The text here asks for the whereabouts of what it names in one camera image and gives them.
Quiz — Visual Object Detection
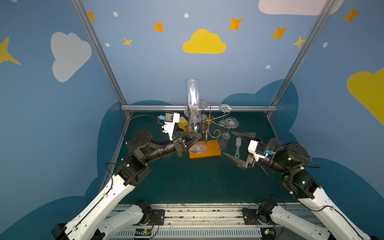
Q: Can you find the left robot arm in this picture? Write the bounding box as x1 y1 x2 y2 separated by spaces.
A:
52 131 202 240

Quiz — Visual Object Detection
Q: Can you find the clear flute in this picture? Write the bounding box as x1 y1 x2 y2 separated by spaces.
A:
201 100 210 134
220 117 239 152
185 79 202 150
184 108 193 132
219 104 232 126

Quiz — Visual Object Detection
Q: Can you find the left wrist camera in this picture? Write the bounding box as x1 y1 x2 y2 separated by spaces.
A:
158 112 180 141

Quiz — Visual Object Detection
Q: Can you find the gold wire glass rack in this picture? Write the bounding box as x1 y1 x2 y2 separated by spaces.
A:
204 103 226 142

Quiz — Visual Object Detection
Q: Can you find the orange wooden rack base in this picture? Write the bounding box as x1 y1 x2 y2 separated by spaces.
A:
189 140 222 160

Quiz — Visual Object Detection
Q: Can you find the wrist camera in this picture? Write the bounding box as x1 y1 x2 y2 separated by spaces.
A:
158 112 180 141
248 140 275 162

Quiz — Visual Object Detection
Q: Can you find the yellow black rubber glove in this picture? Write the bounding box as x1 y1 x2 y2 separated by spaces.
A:
178 117 189 132

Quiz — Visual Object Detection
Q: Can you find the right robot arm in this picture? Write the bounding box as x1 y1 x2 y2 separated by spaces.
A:
226 132 377 240

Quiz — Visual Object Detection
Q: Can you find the aluminium frame back bar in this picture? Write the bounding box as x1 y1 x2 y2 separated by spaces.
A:
120 104 279 112

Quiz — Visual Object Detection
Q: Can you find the pale green scrub brush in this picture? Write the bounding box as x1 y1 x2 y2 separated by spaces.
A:
235 137 242 159

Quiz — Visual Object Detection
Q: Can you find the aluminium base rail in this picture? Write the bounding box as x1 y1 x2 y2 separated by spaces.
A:
73 203 328 240

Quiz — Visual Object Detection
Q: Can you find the frosted brown plastic cup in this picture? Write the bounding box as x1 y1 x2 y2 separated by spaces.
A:
268 138 283 152

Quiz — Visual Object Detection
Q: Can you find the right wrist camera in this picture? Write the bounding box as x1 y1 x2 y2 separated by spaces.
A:
248 140 275 162

